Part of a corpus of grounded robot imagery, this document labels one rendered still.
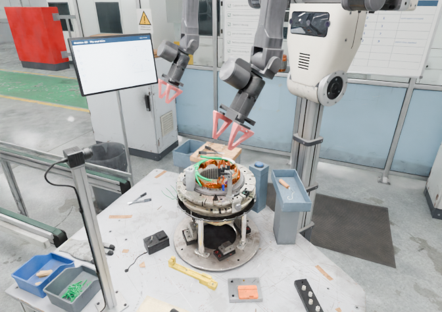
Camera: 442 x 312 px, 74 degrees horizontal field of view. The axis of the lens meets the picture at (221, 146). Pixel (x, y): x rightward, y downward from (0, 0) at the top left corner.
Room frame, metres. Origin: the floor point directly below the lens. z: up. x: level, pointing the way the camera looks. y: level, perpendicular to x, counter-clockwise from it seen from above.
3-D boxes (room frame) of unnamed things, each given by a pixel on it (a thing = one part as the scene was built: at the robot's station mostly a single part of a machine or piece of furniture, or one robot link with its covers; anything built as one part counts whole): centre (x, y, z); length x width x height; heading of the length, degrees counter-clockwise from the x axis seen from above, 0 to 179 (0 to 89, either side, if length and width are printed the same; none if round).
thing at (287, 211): (1.02, -0.29, 0.92); 0.25 x 0.11 x 0.28; 1
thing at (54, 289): (0.73, 0.52, 0.82); 0.16 x 0.14 x 0.07; 157
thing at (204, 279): (0.80, 0.11, 0.80); 0.22 x 0.04 x 0.03; 61
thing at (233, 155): (1.31, 0.02, 1.05); 0.20 x 0.19 x 0.02; 65
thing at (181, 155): (1.37, 0.16, 0.92); 0.17 x 0.11 x 0.28; 155
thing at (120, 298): (0.68, 0.39, 0.78); 0.09 x 0.09 x 0.01; 42
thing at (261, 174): (1.23, -0.19, 0.91); 0.07 x 0.07 x 0.25; 47
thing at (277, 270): (0.95, 0.05, 0.77); 1.24 x 0.98 x 0.01; 67
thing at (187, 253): (1.01, 0.02, 0.80); 0.39 x 0.39 x 0.01
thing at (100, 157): (2.31, 1.04, 0.39); 0.39 x 0.39 x 0.35
